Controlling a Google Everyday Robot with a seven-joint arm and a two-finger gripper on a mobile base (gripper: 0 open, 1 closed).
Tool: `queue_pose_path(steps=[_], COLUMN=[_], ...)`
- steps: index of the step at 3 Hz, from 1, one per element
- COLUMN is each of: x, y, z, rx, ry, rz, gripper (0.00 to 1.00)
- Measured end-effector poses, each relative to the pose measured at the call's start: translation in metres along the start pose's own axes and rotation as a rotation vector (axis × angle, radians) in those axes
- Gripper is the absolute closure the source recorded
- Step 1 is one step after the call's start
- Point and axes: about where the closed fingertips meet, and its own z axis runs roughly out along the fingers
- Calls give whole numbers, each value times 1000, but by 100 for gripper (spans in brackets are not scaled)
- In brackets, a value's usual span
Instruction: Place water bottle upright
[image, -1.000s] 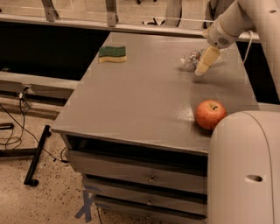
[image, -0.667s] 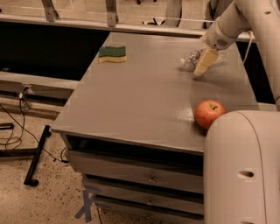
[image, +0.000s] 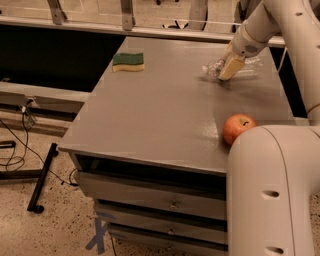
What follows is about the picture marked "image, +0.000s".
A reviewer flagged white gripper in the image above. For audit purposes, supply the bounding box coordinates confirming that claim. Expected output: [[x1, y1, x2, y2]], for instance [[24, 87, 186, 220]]
[[218, 20, 268, 81]]

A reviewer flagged clear plastic water bottle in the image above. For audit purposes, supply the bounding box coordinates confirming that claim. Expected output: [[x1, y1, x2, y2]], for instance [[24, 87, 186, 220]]
[[202, 57, 263, 81]]

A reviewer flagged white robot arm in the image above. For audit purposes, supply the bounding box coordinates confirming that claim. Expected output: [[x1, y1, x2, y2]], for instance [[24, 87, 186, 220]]
[[219, 0, 320, 256]]

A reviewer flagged grey metal railing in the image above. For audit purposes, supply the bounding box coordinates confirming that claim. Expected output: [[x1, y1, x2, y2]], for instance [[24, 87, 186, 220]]
[[0, 0, 288, 49]]

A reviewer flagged red apple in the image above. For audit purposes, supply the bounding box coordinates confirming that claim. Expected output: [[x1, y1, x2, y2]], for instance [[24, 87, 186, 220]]
[[223, 114, 257, 145]]

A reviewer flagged green and yellow sponge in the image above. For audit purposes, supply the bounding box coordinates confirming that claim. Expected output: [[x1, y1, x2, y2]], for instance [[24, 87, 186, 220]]
[[112, 53, 145, 72]]

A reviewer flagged grey drawer cabinet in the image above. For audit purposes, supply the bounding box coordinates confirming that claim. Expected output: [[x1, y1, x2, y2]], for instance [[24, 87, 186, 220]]
[[58, 36, 298, 256]]

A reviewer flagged middle grey drawer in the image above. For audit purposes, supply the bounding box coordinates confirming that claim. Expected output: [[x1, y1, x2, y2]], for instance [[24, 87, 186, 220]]
[[94, 202, 227, 244]]

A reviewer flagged grey drawer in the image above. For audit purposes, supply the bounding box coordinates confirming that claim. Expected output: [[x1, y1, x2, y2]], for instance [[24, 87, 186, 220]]
[[94, 202, 227, 244], [74, 171, 226, 220], [108, 224, 228, 256]]

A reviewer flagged top grey drawer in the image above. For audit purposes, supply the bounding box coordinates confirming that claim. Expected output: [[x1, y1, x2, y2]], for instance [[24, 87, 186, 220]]
[[74, 171, 226, 220]]

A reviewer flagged bottom grey drawer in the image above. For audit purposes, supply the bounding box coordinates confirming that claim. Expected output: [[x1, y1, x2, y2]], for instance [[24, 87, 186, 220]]
[[108, 224, 228, 256]]

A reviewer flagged blue tape cross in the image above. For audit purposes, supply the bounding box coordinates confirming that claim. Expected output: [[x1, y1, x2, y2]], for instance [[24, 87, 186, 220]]
[[85, 217, 108, 256]]

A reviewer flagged black metal floor stand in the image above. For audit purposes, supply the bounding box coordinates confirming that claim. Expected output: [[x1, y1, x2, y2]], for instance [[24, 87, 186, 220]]
[[0, 143, 58, 214]]

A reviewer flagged black floor cable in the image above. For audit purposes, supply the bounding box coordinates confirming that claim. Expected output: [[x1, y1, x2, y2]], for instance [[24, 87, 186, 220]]
[[0, 99, 80, 187]]

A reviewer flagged grey metal frame beam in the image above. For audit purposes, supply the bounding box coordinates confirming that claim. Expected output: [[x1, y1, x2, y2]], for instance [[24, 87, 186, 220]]
[[0, 82, 89, 121]]

